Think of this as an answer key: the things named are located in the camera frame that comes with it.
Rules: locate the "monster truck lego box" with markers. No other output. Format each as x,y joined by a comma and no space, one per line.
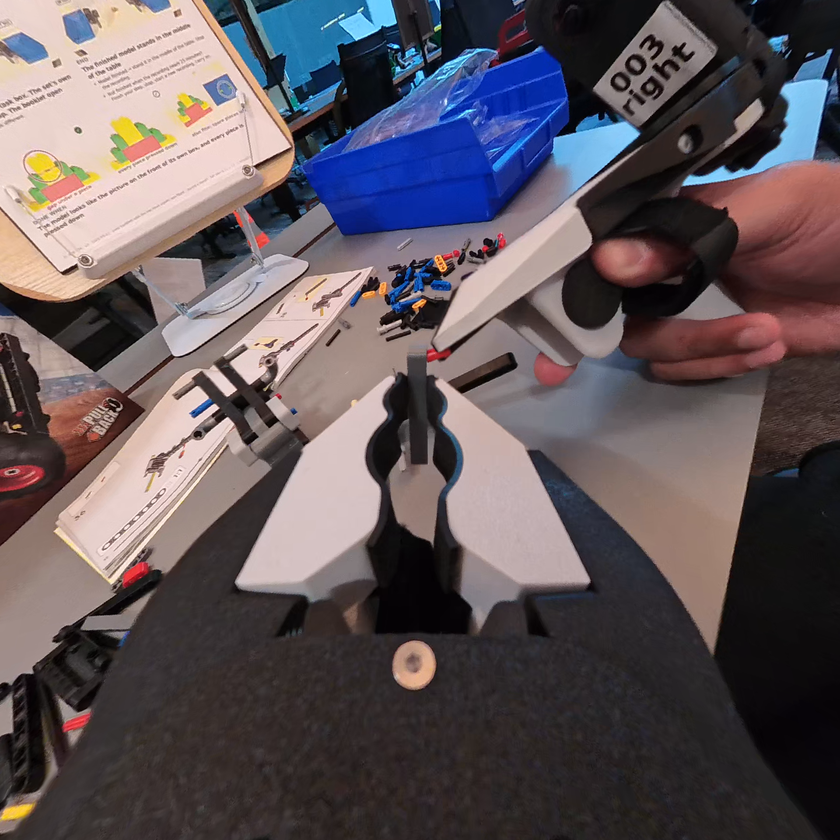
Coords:
39,426

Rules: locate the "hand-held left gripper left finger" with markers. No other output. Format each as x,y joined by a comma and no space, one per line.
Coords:
315,512

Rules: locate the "person's right hand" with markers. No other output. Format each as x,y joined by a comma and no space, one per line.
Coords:
787,262

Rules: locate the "lego instruction booklet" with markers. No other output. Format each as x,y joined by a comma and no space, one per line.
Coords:
131,499

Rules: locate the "orange traffic cone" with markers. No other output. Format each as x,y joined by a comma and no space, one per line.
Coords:
253,226

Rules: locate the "pile of large lego parts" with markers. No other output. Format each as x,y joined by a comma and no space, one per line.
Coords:
72,663

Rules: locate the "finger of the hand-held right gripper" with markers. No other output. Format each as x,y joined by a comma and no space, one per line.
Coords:
512,275

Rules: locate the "blue plastic bin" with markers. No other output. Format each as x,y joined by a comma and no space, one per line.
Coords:
420,177

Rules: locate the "clear plastic bag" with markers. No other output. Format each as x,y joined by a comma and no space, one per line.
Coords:
426,105

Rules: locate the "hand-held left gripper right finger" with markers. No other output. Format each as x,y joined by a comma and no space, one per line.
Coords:
505,518

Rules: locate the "grey motor lego chassis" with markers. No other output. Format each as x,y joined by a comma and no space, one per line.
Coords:
262,433

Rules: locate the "wooden document stand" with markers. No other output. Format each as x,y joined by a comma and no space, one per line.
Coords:
177,223

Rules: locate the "person's dark pants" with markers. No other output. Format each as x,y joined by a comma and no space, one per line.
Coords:
787,623

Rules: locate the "pile of small lego pieces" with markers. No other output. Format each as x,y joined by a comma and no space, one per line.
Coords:
413,295

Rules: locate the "dark grey lego beam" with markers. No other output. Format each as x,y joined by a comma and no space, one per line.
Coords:
418,407

